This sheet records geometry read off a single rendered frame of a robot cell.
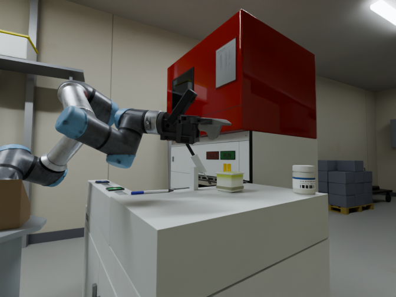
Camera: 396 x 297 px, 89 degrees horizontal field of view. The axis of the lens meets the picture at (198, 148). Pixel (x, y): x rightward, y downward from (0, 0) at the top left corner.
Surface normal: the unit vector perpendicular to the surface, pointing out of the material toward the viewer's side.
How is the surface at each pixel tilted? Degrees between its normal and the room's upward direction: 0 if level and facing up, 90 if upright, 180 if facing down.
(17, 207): 90
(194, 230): 90
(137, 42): 90
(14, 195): 90
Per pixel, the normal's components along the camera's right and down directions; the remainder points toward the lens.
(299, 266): 0.57, -0.04
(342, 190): -0.90, -0.03
